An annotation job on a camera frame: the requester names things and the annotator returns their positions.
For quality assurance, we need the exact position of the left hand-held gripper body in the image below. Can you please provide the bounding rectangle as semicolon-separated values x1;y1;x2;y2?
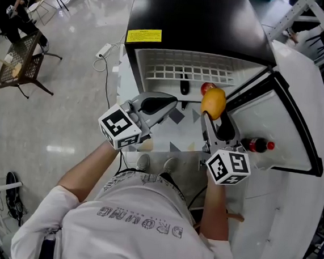
95;94;159;154

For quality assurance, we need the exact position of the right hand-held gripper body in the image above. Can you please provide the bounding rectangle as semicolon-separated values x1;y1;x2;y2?
198;137;254;189

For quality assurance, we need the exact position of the orange mango fruit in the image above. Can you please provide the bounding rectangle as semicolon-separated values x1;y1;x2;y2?
199;86;229;122

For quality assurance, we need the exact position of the dark eggplant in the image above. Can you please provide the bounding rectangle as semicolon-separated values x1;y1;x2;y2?
179;72;191;96

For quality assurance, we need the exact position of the red apple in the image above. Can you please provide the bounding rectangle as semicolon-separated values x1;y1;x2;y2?
200;81;218;97

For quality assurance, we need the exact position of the black mini fridge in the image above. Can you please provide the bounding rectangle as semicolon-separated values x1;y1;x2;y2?
113;0;324;178

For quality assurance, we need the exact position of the person's left forearm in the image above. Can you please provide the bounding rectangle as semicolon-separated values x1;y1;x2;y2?
55;138;121;206

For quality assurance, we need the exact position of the person's right forearm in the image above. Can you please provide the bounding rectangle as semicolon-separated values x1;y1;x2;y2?
198;169;235;243

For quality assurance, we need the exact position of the triangle patterned table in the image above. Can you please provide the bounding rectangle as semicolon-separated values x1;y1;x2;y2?
110;46;220;162

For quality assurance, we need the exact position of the dark soda bottle red cap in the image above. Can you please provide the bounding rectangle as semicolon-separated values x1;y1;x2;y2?
238;135;276;156

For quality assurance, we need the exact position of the person's left grey shoe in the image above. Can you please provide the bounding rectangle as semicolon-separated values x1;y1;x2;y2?
134;153;151;173

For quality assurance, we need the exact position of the person's grey shoe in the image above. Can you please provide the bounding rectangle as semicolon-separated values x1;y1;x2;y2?
162;156;180;176
134;153;151;173

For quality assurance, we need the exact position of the person's right grey shoe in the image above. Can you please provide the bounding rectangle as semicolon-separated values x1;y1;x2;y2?
162;156;180;176

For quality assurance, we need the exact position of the white power strip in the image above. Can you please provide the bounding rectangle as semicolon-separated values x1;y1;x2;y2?
95;42;113;60

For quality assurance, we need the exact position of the white curved counter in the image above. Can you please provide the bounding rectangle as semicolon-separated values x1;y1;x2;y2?
217;36;324;259

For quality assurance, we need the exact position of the person's white printed shirt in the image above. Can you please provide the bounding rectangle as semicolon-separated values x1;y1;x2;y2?
9;159;249;259

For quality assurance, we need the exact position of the wooden stand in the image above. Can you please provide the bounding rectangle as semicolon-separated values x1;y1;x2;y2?
0;58;23;78

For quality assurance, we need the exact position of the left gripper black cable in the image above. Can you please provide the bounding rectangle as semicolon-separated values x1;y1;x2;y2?
116;150;131;178

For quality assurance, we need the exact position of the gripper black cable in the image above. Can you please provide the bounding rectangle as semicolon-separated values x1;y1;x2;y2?
187;184;208;212
116;150;131;178

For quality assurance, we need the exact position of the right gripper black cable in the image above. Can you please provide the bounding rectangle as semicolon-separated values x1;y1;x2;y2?
187;184;208;212

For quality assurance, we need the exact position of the black floor cable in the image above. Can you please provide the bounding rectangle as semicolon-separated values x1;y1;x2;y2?
94;55;116;111

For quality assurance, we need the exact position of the white power cable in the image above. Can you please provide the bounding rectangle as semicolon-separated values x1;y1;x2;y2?
92;31;127;75

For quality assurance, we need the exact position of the white wire chair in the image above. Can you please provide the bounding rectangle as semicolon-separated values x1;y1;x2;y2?
25;0;60;27

